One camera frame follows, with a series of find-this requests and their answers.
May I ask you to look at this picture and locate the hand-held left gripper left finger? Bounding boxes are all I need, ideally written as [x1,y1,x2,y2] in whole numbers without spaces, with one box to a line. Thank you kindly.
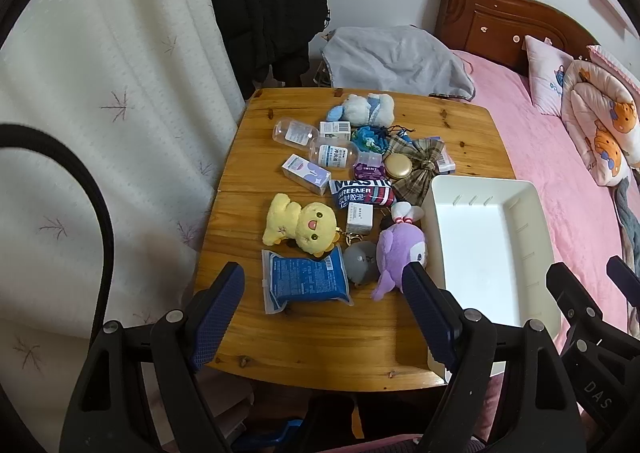
[60,260,246,453]

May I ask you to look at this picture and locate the grey knitted cloth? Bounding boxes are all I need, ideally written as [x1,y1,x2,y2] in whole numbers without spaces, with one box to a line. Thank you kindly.
[612,178,640,279]

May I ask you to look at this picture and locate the white pillow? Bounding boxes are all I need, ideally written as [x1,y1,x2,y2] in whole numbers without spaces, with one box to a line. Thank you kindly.
[525,34,575,116]

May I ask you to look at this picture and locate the white and purple box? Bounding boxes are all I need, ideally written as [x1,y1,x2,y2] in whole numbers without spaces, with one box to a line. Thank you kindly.
[281,154,333,196]

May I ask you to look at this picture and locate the clear bottle with label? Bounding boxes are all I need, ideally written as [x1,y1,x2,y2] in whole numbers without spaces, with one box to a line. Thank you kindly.
[309,138,360,170]

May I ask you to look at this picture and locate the clear plastic bottle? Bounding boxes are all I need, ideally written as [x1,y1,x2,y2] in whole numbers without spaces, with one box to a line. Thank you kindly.
[271,117,321,150]

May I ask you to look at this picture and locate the plaid fabric bow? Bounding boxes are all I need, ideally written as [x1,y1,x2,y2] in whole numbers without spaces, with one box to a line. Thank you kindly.
[382,137,448,206]

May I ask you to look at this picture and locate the wall shelf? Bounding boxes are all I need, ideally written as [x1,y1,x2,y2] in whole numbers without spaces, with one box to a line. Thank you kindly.
[589,0,628,26]

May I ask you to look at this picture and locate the white plastic tray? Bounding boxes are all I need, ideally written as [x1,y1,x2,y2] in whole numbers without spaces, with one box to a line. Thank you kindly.
[420,176,563,379]

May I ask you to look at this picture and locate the black jacket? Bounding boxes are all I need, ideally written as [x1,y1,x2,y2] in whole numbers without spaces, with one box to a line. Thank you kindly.
[199,0,331,101]

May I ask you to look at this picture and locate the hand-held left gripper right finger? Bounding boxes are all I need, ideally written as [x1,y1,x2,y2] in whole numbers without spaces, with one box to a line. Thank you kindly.
[401,263,586,453]

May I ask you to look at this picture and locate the blue foil packet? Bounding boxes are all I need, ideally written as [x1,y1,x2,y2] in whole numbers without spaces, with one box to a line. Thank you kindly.
[261,248,355,316]

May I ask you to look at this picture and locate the purple plush toy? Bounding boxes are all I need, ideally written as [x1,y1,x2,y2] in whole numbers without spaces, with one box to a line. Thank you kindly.
[370,226,431,301]

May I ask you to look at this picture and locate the white box with green print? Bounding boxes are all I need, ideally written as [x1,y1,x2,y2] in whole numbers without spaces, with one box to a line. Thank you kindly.
[319,120,352,140]

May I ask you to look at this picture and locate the grey round plush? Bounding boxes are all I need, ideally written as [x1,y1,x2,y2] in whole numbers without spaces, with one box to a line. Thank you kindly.
[342,239,381,286]

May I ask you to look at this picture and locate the small white box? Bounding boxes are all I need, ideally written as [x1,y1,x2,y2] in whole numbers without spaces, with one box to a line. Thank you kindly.
[346,202,377,236]

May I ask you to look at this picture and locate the gold round compact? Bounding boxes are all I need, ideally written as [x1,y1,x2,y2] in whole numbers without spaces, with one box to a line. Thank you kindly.
[382,153,413,180]

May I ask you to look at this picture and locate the pink ruffled pillow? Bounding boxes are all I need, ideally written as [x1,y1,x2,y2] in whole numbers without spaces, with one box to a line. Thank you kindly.
[586,44,640,99]

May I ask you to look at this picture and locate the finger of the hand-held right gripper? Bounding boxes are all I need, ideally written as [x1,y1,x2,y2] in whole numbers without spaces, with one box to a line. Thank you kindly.
[546,262,606,350]
[606,255,640,296]

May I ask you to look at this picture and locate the wooden headboard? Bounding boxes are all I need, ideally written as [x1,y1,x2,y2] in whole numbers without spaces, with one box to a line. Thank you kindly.
[434,0,601,79]

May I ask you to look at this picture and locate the purple mint tin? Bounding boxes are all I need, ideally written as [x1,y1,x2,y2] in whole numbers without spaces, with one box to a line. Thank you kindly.
[352,160,386,182]

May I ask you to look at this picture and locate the white and blue plush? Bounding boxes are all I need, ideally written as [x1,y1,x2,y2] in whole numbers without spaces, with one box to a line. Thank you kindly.
[327,92,396,128]

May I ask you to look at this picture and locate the white curtain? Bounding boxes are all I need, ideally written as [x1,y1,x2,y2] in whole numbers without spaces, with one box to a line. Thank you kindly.
[0,0,248,384]

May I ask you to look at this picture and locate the pink bed sheet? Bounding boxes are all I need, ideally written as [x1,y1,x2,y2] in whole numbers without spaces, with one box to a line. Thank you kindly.
[447,49,640,349]

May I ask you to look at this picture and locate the blue plastic object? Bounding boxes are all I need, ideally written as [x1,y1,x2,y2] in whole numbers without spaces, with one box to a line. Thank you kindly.
[235,415,306,453]

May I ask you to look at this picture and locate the yellow chick plush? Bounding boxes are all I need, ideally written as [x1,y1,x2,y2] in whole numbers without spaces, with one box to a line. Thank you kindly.
[262,193,341,256]

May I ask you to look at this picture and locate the black cable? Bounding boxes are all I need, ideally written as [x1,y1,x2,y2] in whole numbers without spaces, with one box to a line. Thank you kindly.
[0,123,117,334]

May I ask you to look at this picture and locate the rolled bear print quilt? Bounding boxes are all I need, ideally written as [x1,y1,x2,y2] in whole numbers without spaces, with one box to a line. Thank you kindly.
[560,59,640,189]

